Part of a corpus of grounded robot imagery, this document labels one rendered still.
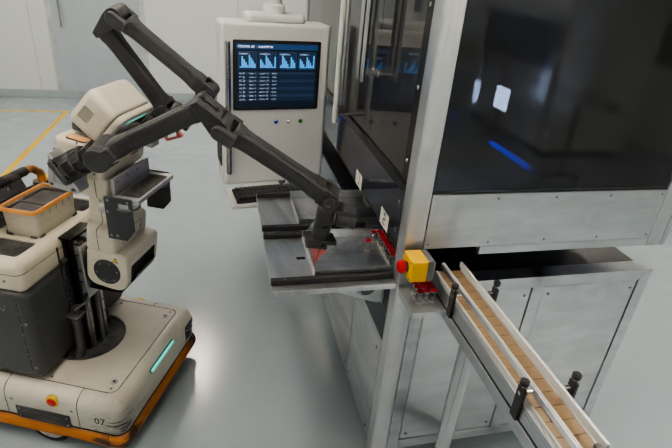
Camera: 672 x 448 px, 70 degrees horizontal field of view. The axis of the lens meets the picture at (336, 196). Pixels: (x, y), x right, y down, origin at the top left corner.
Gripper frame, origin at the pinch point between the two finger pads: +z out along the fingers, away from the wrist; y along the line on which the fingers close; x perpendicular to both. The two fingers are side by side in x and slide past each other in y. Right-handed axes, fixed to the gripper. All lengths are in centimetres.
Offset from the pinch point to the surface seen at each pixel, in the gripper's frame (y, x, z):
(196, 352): -30, 60, 96
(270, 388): 4, 33, 92
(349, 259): 13.6, 4.1, 1.1
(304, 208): 3.9, 43.3, 2.4
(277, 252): -10.3, 11.0, 4.8
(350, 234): 17.4, 19.5, -0.4
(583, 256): 106, 1, -10
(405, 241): 23.3, -12.4, -17.0
